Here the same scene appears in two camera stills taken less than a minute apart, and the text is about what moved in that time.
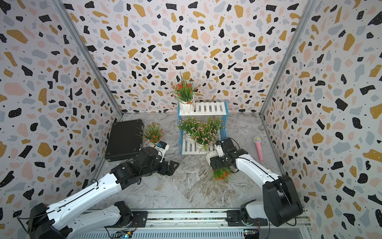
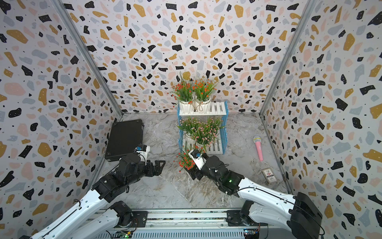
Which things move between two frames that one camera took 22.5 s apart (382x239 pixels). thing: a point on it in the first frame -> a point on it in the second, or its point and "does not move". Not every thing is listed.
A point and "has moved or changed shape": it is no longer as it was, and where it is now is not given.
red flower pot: [152, 134] -> [184, 160]
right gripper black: [217, 164] -> [194, 172]
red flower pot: [183, 92] does not move
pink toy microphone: [257, 139] does not move
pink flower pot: [212, 127] does not move
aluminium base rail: [209, 224] does not move
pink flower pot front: [204, 137] does not move
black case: [125, 139] does not move
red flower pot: [220, 174] has moved or changed shape
